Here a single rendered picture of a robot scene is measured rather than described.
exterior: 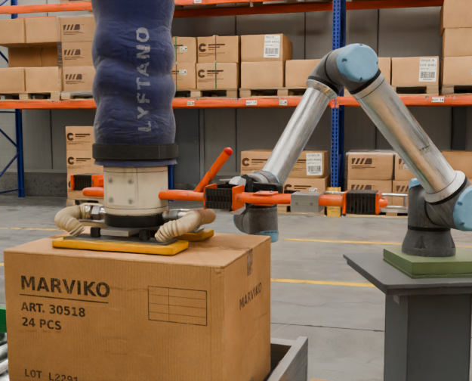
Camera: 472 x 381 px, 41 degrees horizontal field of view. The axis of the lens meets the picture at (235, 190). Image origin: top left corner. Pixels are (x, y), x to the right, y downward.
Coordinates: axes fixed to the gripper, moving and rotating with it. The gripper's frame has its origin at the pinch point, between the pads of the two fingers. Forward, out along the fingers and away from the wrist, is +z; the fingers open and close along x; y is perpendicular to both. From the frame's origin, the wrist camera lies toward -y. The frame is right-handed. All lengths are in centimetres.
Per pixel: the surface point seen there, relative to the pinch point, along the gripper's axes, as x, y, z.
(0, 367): -54, 73, 1
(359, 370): -107, -11, -168
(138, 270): -15.9, 16.9, 20.2
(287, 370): -48, -12, -10
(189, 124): 18, 355, -807
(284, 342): -48, -5, -32
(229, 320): -27.0, -4.7, 16.2
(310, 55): 124, 162, -830
